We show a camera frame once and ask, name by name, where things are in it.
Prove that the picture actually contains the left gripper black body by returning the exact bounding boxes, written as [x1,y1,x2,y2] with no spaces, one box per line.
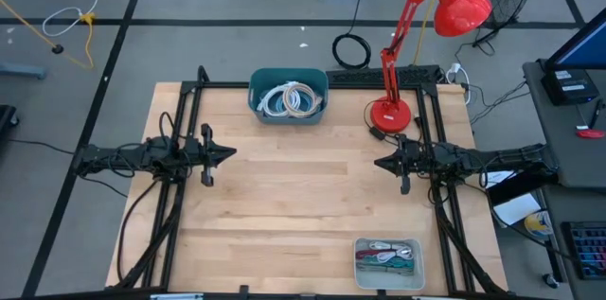
[182,122,218,187]

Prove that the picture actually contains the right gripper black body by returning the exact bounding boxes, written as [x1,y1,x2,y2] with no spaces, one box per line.
[396,132,439,196]

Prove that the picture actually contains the lavender short cable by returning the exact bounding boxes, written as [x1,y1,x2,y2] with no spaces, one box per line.
[373,250,403,264]

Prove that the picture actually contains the beige cable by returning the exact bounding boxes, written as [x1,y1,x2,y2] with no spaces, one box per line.
[281,80,324,119]

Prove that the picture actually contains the red desk lamp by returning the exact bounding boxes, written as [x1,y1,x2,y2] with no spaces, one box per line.
[368,0,493,134]

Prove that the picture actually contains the teal plastic bin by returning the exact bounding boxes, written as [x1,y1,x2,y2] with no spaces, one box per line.
[247,67,330,127]

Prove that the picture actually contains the white paper sheet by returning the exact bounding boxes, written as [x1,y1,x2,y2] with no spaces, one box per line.
[482,170,515,190]
[491,191,543,228]

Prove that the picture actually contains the black perforated panel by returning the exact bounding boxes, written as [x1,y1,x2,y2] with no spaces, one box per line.
[324,63,444,87]

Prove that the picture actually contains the grey plastic tray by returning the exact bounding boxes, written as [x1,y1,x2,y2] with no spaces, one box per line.
[353,237,426,291]

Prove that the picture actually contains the yellow blue tape roll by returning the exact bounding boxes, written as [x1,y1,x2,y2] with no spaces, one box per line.
[524,211,554,238]

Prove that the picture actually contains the dark grey desk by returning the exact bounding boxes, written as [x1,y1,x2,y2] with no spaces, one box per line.
[539,184,606,300]
[522,59,606,190]

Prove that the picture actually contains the black small computer box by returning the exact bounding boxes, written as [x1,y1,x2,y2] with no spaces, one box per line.
[541,68,601,106]

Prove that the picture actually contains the red oval desk object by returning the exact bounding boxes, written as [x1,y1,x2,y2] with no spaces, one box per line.
[575,128,606,140]

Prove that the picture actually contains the black pen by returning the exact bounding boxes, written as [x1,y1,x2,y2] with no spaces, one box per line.
[588,97,606,130]

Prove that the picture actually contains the black keyboard coloured keys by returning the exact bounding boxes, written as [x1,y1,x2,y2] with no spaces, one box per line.
[561,221,606,281]

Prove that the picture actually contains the grey furniture foot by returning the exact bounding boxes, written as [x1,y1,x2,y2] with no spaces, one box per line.
[0,62,47,80]

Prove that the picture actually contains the black computer monitor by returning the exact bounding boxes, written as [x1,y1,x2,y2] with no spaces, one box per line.
[544,6,606,72]

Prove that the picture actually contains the black lamp power cord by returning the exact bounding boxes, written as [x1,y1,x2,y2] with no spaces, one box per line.
[363,98,423,148]

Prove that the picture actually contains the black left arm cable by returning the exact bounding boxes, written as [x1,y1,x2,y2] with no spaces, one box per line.
[158,110,177,143]

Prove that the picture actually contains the black aluminium table frame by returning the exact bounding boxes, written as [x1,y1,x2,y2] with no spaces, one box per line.
[111,65,510,299]

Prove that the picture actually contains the white looped floor cable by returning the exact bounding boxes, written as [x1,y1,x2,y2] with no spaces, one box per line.
[447,63,474,106]

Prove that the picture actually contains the black coiled floor cable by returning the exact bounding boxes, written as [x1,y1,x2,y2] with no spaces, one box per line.
[330,0,373,70]

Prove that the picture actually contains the silver metal bracket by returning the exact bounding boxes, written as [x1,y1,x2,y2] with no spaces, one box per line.
[150,292,205,300]

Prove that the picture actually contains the yellow floor cable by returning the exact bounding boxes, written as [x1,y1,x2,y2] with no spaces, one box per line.
[0,0,96,70]

